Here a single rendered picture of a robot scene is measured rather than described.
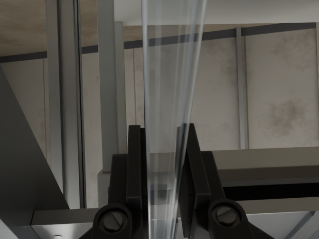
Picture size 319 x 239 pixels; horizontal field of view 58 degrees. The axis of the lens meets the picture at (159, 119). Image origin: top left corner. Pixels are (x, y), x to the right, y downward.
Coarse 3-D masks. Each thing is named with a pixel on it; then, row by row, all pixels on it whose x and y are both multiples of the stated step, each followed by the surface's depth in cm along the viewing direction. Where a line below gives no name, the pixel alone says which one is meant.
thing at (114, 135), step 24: (120, 24) 81; (120, 48) 81; (120, 72) 81; (120, 96) 81; (120, 120) 81; (144, 120) 90; (120, 144) 81; (240, 168) 55; (264, 168) 55; (288, 168) 55; (312, 168) 55
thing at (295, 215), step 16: (224, 192) 25; (240, 192) 25; (256, 192) 25; (272, 192) 26; (288, 192) 26; (304, 192) 26; (96, 208) 19; (256, 208) 19; (272, 208) 19; (288, 208) 19; (304, 208) 19; (32, 224) 18; (48, 224) 18; (64, 224) 18; (80, 224) 18; (176, 224) 18; (256, 224) 20; (272, 224) 20; (288, 224) 20; (304, 224) 20
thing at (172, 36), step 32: (160, 0) 6; (192, 0) 6; (160, 32) 6; (192, 32) 6; (160, 64) 7; (192, 64) 7; (160, 96) 8; (192, 96) 8; (160, 128) 9; (160, 160) 10; (160, 192) 12; (160, 224) 14
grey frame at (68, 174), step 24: (48, 0) 40; (72, 0) 40; (48, 24) 40; (72, 24) 40; (48, 48) 40; (72, 48) 40; (48, 72) 40; (72, 72) 40; (48, 96) 40; (72, 96) 40; (72, 120) 40; (72, 144) 40; (72, 168) 40; (72, 192) 40
